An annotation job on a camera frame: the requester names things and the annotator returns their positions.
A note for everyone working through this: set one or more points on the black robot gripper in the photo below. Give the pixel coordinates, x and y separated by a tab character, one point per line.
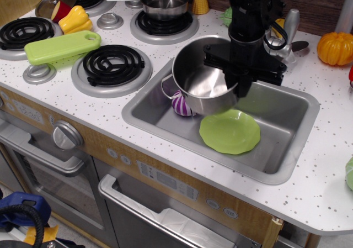
243	62

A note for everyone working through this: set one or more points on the orange pumpkin toy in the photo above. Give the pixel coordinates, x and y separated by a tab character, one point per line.
335	48

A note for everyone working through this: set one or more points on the red toy at edge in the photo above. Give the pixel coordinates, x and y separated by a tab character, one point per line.
351	77

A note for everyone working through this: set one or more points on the yellow cloth on floor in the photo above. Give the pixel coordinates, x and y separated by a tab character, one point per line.
50	234

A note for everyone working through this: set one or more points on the silver burner dial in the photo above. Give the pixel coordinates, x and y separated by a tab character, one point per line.
110	21
39	74

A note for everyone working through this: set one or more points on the silver toy faucet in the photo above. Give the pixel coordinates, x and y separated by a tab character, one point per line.
282	48

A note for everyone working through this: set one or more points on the tall steel pot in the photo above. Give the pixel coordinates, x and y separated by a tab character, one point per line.
203	86

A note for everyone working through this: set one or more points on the back right black burner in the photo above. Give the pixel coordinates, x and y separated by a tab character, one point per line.
163	32

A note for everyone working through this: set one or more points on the yellow bell pepper toy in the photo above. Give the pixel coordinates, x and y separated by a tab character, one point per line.
76	20

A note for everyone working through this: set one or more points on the silver burner dial front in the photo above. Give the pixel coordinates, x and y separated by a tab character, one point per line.
39	74

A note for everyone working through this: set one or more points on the green bumpy gourd toy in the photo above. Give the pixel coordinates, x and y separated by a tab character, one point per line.
226	17

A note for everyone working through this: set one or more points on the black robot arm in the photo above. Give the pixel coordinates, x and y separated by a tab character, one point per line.
252	18

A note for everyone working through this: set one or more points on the silver dishwasher door handle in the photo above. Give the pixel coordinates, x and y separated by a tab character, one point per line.
145	217

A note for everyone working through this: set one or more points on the front left black burner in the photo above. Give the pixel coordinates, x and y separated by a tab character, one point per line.
18	33

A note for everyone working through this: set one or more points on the green plastic plate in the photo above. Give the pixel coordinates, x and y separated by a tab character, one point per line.
232	132

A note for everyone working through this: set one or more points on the yellow corn toy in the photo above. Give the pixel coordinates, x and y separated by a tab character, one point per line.
200	7

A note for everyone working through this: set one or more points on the front right black burner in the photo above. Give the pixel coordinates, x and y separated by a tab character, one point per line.
111	71

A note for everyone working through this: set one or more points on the purple white striped onion toy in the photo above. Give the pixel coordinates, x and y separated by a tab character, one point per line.
180	106

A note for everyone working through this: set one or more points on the red apple half toy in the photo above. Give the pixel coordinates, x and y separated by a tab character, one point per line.
60	11

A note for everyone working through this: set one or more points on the silver stove knob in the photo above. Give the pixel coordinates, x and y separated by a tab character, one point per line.
65	136

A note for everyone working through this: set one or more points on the steel pot lid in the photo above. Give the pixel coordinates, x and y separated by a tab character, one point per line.
45	8

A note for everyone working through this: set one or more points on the blue clamp device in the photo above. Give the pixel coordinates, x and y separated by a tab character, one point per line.
24	209

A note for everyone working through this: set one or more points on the green cutting board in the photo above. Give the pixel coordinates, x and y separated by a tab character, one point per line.
60	47

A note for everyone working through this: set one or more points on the green cabbage toy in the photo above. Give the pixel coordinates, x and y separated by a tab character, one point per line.
349	173

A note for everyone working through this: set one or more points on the silver oven door handle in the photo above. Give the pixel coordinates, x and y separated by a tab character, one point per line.
19	140

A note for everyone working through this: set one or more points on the small steel saucepan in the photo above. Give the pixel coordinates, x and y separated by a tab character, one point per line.
163	9

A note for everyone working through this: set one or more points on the silver burner dial back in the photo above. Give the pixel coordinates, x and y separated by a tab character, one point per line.
110	21

